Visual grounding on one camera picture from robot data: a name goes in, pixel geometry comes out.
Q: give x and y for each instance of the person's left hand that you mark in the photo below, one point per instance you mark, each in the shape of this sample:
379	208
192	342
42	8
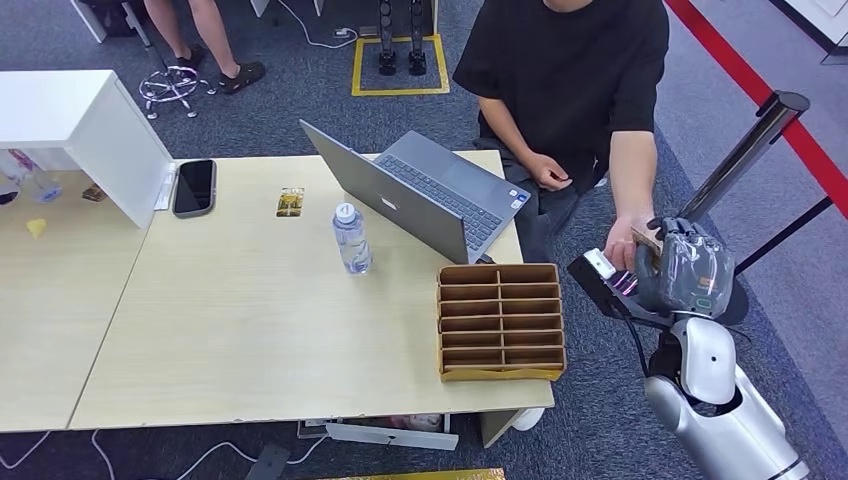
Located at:
619	242

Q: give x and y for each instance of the person's right hand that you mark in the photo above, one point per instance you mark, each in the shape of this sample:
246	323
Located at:
548	172

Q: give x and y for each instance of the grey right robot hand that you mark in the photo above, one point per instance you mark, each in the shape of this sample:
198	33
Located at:
689	272

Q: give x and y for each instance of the yellow tree picture card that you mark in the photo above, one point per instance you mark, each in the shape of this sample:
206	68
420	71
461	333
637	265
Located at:
646	237
290	202

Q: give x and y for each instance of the person's left forearm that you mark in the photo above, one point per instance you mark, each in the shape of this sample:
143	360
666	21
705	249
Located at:
632	175

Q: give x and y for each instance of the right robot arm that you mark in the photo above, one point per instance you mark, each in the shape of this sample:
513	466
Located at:
709	361

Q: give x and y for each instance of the person's right forearm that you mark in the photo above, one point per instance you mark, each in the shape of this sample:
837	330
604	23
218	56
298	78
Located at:
510	136

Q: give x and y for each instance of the seated person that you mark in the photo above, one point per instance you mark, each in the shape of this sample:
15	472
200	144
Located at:
563	73

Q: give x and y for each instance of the wooden slotted card organizer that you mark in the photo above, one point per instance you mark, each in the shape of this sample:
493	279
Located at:
500	324

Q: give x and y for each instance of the standing person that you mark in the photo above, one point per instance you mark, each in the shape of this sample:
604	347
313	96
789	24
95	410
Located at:
212	33

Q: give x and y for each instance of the grey open laptop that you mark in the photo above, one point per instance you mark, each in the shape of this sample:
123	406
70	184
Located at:
450	185

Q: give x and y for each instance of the yellow floor tape square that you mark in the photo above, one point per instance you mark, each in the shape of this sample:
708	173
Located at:
401	91

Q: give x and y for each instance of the black robot leg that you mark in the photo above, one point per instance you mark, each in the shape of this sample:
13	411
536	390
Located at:
387	40
417	40

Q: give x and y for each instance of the red barrier band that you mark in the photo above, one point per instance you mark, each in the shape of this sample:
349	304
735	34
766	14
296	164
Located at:
742	73

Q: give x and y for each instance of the clear plastic water bottle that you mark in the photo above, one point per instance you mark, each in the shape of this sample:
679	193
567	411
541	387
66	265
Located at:
351	242

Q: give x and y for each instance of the wooden desk leg panel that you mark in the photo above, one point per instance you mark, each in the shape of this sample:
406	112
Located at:
497	427

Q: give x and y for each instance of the gold floor strip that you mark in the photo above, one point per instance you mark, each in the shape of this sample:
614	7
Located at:
424	475

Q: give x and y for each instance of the black smartphone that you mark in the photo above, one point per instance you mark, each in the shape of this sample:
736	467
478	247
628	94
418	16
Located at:
194	187

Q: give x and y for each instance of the white flat pad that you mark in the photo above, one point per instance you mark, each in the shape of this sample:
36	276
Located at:
166	189

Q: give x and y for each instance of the chrome chair star base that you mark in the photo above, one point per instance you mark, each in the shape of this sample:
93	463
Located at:
173	86

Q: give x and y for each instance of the dark grey floor plate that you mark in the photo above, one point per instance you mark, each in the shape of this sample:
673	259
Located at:
268	462

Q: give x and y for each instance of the white desktop cabinet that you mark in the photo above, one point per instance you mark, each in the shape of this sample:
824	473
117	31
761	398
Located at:
99	126

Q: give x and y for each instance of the small brown packet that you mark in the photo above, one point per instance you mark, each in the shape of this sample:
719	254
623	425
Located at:
94	193

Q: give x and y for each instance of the clear plastic cup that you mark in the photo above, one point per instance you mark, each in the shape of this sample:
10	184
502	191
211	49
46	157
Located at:
36	182

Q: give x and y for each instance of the small yellow object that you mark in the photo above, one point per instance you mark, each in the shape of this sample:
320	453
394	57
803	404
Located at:
36	227

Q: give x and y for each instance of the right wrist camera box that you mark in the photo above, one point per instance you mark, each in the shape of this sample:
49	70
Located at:
599	264

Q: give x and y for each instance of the white wall cabinet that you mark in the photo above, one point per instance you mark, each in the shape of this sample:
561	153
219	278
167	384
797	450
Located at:
825	16

